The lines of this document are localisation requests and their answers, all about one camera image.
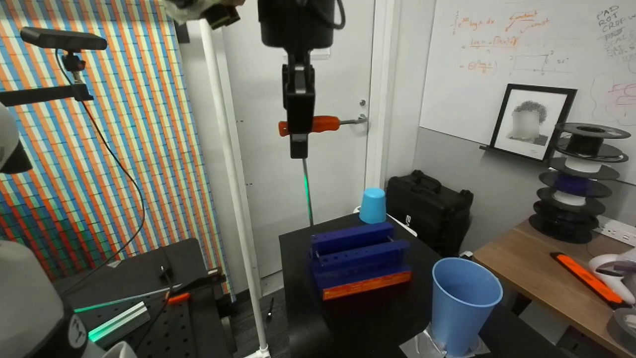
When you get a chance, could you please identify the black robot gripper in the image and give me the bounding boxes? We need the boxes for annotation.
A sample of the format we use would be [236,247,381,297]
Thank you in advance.
[256,0,336,160]

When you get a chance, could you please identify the orange handled screwdriver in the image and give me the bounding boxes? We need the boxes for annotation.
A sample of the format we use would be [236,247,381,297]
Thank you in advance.
[278,116,351,138]

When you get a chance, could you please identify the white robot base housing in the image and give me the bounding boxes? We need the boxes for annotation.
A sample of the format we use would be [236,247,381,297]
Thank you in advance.
[0,241,63,358]

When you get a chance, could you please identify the small blue upturned cup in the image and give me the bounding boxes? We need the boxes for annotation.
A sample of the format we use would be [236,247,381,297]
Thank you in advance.
[359,187,385,225]

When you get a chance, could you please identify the blue and orange tool holder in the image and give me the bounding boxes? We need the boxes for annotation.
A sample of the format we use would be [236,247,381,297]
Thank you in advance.
[310,223,413,301]

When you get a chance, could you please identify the large blue plastic cup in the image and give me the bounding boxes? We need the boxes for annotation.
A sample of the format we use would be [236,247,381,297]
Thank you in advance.
[429,257,502,357]

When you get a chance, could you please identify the white vertical pole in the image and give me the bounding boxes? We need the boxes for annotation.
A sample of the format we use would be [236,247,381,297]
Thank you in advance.
[192,20,270,358]

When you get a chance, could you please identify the white door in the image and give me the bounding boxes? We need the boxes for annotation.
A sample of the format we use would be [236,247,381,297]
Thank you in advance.
[222,0,373,279]

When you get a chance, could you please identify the white whiteboard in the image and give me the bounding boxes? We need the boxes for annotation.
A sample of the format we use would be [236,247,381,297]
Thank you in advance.
[417,0,636,168]

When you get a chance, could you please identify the black hard carrying case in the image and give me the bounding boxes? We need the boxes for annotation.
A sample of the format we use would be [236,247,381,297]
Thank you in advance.
[385,170,473,257]

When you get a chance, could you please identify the black framed picture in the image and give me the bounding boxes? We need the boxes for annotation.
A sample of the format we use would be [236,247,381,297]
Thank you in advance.
[489,84,576,162]

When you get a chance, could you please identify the black perforated breadboard table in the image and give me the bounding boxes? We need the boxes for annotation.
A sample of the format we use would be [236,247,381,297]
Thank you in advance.
[55,239,232,358]

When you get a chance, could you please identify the green glowing metal bar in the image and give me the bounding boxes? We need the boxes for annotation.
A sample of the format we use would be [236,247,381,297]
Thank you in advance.
[75,289,167,347]

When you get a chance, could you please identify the wooden side table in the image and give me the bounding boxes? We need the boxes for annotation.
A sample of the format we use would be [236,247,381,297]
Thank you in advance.
[475,223,636,358]

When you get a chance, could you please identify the stack of filament spools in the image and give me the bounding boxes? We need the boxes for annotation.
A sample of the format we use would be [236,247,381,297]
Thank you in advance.
[528,124,630,243]

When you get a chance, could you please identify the orange utility knife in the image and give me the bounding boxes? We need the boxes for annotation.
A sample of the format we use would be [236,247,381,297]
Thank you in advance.
[550,253,626,309]

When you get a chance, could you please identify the white handheld device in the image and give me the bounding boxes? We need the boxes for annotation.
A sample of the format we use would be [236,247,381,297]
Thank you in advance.
[588,249,636,305]

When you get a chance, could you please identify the black camera cable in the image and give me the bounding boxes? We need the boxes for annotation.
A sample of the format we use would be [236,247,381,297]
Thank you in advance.
[53,50,147,265]

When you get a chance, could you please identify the black camera on stand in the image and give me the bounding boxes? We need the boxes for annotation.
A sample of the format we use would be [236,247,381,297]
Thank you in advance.
[20,26,107,52]

